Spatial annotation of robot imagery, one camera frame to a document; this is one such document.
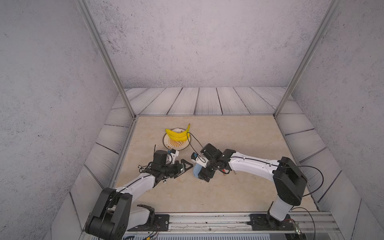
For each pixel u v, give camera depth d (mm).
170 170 742
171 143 1040
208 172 752
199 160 728
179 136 1098
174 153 821
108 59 892
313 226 705
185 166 768
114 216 411
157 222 725
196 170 827
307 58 875
